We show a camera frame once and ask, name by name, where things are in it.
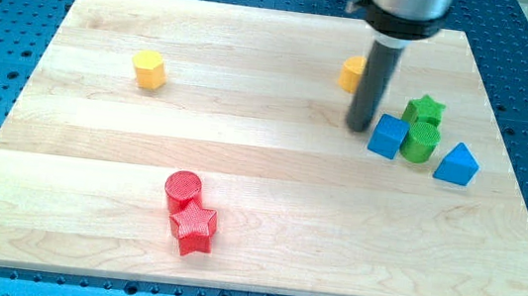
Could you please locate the green star block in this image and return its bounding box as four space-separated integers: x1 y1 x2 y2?
401 95 446 127

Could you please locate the blue cube block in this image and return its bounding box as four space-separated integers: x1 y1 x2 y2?
367 114 410 159

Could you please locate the blue triangle block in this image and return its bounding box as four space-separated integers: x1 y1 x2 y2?
432 143 479 186

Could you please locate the red star block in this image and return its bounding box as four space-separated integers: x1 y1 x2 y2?
169 202 218 256

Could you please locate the yellow hexagon block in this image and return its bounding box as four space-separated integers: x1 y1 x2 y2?
133 49 167 90

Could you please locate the red cylinder block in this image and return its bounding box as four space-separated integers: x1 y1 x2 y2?
164 170 202 214

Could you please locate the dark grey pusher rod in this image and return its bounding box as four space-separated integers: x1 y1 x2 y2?
345 42 404 133

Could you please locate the yellow heart block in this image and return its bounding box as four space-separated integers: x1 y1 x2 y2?
338 55 367 93

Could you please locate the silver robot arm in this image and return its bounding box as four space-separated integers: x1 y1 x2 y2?
346 0 454 132

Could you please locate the wooden board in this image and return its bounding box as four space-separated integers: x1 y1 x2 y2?
0 0 528 296

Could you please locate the black gripper collar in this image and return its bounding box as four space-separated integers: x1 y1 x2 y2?
366 0 447 49

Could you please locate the green cylinder block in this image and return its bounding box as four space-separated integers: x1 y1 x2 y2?
399 121 441 163

